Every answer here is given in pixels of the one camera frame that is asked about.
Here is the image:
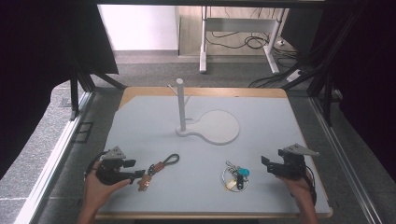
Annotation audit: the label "white cabinet panel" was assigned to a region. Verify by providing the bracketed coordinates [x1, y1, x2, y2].
[97, 4, 181, 52]

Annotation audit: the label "aluminium rail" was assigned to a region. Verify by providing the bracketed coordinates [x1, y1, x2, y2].
[13, 91, 95, 224]
[308, 95, 385, 224]

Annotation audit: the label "key ring with blue tag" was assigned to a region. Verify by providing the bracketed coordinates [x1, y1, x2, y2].
[220, 160, 251, 193]

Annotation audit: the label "black wrist strap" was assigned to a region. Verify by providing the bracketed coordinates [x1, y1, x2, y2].
[83, 150, 110, 182]
[290, 165, 318, 207]

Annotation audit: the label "white desk frame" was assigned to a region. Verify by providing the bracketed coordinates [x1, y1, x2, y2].
[199, 5, 290, 75]

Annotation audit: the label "person's left hand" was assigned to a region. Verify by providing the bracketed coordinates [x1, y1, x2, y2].
[83, 161, 133, 213]

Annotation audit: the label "white key stand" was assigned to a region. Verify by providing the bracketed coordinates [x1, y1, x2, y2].
[166, 77, 241, 147]

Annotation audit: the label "black floor cables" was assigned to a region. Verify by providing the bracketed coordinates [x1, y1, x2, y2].
[206, 7, 301, 61]

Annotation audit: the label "grey table mat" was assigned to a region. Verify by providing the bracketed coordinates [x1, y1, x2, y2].
[98, 95, 332, 217]

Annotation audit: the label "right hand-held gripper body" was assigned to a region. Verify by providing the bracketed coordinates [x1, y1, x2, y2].
[275, 143, 320, 182]

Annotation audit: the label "person's right hand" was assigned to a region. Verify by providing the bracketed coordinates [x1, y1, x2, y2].
[276, 174, 316, 207]

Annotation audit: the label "white power strip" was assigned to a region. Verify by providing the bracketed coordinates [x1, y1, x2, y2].
[285, 69, 304, 84]

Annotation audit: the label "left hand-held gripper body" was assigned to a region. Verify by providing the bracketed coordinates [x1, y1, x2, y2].
[95, 146, 133, 187]

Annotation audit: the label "black metal stand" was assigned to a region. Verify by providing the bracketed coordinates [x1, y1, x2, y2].
[68, 59, 128, 122]
[280, 6, 344, 127]

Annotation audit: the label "black curtain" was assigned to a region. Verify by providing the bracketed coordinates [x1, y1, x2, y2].
[0, 0, 120, 181]
[311, 0, 396, 185]

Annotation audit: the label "brown leather keychain black loop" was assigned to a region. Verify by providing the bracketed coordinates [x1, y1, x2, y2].
[137, 153, 181, 192]

